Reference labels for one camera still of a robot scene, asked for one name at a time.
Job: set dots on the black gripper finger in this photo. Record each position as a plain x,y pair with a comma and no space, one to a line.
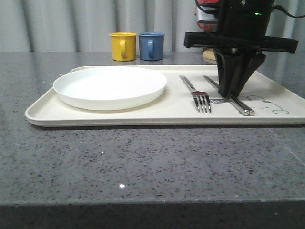
227,63
244,69

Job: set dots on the blue mug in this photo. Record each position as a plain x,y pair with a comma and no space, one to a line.
151,46

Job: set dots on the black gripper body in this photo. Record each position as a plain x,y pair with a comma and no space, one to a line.
242,24

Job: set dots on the silver metal fork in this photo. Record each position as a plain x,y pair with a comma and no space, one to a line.
201,99

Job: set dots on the wooden mug tree stand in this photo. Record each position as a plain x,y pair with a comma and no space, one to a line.
209,56

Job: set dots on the yellow mug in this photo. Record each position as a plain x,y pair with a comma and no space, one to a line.
123,46

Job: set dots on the white round plate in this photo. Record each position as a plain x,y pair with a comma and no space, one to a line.
110,88

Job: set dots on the red mug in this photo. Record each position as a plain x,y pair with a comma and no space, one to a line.
207,14

